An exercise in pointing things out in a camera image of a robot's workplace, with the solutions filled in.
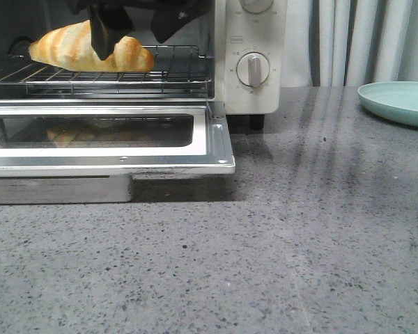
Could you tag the glass oven door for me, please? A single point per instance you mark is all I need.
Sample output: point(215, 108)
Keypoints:
point(83, 151)

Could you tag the grey white curtain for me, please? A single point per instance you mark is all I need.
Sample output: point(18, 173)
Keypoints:
point(349, 43)

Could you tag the black right oven foot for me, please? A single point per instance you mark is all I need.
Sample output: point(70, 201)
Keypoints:
point(256, 122)

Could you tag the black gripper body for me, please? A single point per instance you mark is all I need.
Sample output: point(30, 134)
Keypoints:
point(75, 6)

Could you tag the golden bread roll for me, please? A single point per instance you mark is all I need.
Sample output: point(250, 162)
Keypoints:
point(70, 48)

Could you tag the upper temperature knob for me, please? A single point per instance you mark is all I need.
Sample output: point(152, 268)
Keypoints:
point(256, 6)

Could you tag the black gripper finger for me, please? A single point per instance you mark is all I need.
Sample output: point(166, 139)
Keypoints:
point(170, 16)
point(109, 24)

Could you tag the lower timer knob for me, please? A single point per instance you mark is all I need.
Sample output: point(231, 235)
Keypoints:
point(253, 69)

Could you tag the white Toshiba toaster oven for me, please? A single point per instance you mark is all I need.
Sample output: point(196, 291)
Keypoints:
point(223, 35)

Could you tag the light green plate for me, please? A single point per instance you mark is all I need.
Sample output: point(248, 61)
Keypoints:
point(396, 101)

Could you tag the metal oven wire rack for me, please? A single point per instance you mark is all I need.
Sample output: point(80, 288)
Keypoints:
point(179, 71)

